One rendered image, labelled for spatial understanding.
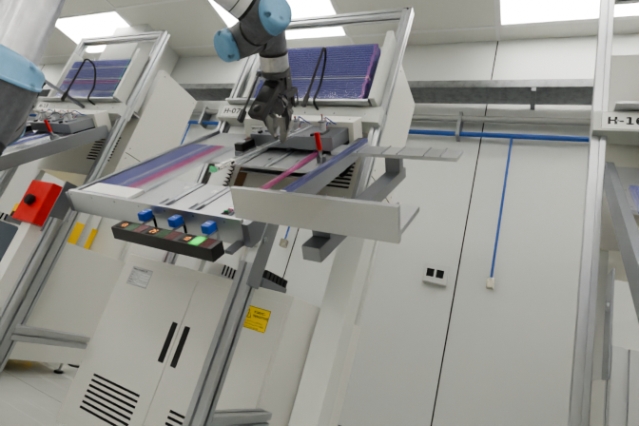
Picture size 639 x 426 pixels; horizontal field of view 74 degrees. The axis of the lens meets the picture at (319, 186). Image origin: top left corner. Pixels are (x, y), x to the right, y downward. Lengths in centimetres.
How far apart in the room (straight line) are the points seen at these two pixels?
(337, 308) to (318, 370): 12
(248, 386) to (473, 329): 176
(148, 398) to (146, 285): 35
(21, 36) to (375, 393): 251
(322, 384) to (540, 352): 199
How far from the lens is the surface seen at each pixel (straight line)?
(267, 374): 126
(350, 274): 92
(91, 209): 144
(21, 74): 74
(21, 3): 94
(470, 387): 276
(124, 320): 162
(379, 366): 285
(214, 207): 116
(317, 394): 91
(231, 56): 104
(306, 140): 147
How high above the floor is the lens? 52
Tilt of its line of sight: 19 degrees up
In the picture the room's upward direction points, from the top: 17 degrees clockwise
